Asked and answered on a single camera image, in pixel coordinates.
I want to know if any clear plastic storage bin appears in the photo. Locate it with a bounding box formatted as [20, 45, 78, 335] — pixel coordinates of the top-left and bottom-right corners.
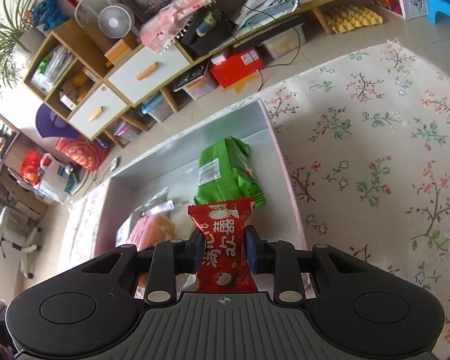
[140, 92, 174, 123]

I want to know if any red candy packet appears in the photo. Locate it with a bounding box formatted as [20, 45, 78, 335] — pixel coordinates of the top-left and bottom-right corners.
[187, 197, 257, 293]

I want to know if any pink cardboard box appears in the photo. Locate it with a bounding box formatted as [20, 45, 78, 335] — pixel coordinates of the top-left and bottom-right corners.
[91, 100, 306, 257]

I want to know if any floral tablecloth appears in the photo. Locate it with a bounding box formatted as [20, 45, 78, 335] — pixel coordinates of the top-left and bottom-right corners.
[59, 42, 450, 359]

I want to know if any purple hat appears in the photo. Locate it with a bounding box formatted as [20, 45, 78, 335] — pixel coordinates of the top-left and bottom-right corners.
[35, 104, 80, 140]

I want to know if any green snack bag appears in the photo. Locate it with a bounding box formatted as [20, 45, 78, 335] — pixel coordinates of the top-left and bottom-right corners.
[194, 136, 266, 207]

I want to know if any white desk fan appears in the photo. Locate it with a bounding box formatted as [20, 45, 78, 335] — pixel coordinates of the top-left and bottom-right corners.
[74, 0, 135, 39]

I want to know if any white shopping bag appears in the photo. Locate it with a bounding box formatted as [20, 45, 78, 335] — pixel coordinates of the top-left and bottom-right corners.
[19, 150, 89, 204]

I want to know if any red cardboard box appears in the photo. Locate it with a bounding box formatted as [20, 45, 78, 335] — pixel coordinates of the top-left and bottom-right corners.
[210, 48, 264, 89]

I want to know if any green potted plant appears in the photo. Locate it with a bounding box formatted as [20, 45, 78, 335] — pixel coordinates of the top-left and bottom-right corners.
[0, 0, 38, 92]

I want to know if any yellow egg tray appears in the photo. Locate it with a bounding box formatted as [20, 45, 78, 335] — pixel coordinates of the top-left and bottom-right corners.
[324, 4, 384, 34]

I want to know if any wooden cabinet with drawers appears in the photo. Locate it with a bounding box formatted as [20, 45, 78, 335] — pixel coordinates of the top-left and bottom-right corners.
[22, 0, 436, 149]

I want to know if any pink wafer packet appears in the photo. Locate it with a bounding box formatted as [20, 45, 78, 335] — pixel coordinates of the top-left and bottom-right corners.
[127, 214, 176, 251]

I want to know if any red gift bag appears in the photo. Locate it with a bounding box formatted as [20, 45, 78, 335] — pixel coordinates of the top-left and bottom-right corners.
[55, 136, 110, 172]

